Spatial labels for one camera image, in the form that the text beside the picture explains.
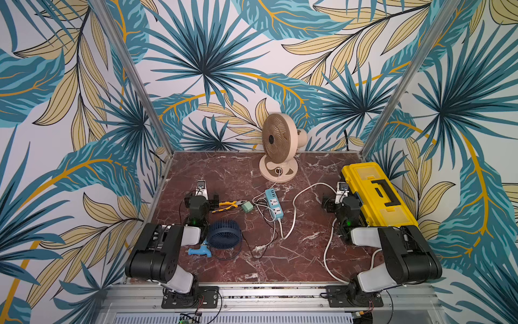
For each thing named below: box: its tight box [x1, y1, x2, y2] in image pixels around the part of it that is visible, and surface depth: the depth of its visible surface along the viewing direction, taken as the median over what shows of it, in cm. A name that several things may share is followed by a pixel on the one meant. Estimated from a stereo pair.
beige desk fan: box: [259, 112, 308, 183], surface depth 97 cm
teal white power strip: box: [265, 188, 284, 220], surface depth 97 cm
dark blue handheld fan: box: [187, 218, 243, 261], surface depth 84 cm
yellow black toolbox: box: [341, 162, 419, 228], surface depth 84 cm
